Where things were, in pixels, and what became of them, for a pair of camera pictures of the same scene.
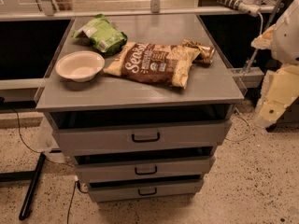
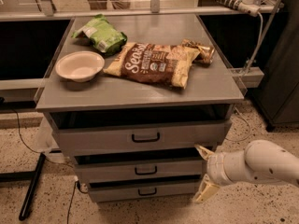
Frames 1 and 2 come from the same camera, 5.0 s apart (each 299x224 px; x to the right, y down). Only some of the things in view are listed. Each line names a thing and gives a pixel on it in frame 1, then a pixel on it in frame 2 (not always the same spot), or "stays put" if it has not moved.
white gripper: [287, 36] to [215, 169]
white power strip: [246, 5] stays put
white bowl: [79, 66] stays put
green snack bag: [105, 36] stays put
